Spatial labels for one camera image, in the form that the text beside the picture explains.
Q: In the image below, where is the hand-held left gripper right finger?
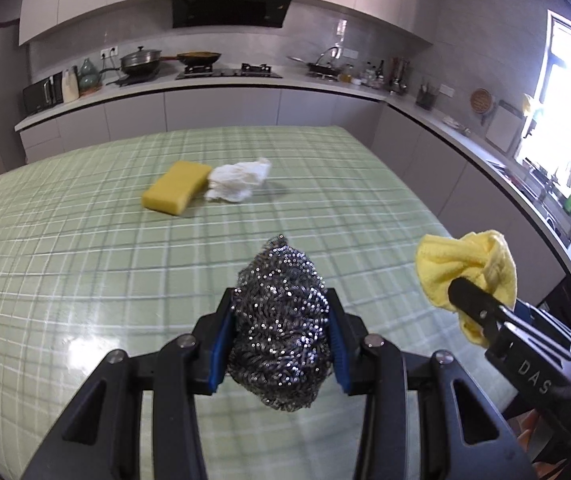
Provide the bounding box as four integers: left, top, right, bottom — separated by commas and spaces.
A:
326, 287, 539, 480

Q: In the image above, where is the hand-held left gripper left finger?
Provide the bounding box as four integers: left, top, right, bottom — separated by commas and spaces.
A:
20, 287, 234, 480

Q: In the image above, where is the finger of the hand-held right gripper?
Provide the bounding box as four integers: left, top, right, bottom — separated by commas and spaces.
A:
513, 300, 571, 361
448, 277, 516, 348

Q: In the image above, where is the yellow cloth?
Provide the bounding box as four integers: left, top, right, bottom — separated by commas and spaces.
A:
414, 230, 517, 348

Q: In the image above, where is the steel wool scourer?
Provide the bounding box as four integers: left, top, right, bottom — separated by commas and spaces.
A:
226, 233, 336, 412

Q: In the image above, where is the kitchen sink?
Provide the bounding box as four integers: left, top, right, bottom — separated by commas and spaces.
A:
485, 157, 571, 246

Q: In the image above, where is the green checked tablecloth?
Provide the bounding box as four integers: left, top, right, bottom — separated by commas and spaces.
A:
0, 126, 521, 480

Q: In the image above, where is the yellow sponge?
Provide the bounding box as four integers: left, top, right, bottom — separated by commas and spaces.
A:
140, 161, 214, 217

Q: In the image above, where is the kitchen counter with cabinets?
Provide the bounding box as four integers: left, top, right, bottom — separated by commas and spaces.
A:
14, 72, 571, 321

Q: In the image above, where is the crumpled white tissue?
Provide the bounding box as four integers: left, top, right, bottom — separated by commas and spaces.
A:
203, 157, 272, 204

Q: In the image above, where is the white cutting board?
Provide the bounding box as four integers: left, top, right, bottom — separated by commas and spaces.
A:
484, 100, 523, 153

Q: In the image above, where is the yellow hanging glove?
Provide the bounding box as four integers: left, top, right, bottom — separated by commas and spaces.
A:
521, 94, 536, 138

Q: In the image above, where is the round woven trivet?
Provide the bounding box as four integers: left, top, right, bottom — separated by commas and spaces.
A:
469, 88, 493, 113

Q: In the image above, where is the black chopstick basket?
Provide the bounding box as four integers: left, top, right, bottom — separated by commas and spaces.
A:
415, 78, 439, 111

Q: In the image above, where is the window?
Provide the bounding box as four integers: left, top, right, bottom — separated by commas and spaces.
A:
515, 10, 571, 251

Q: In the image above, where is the utensil holder with utensils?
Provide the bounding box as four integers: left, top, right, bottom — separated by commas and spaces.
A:
389, 56, 411, 95

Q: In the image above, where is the group of condiment bottles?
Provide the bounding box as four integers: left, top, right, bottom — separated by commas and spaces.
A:
340, 60, 386, 88

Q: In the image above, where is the gas stove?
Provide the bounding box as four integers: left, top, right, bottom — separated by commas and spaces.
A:
176, 62, 284, 81

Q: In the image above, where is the black frying pan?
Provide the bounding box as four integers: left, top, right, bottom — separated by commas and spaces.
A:
160, 50, 222, 67

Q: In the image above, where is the grey wok with lid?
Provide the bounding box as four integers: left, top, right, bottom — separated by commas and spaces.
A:
100, 46, 164, 78

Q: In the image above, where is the white jug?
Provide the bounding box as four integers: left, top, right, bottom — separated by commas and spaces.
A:
62, 66, 81, 103

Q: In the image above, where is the green glass teapot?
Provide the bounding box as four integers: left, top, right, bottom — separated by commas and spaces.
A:
78, 57, 102, 93

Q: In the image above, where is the black microwave oven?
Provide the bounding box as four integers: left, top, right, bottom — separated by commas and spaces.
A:
22, 72, 65, 117

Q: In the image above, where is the black range hood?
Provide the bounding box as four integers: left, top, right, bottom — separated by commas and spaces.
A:
168, 0, 300, 29

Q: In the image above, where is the black pot with arched handle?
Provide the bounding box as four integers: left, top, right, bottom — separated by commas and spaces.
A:
288, 46, 342, 78

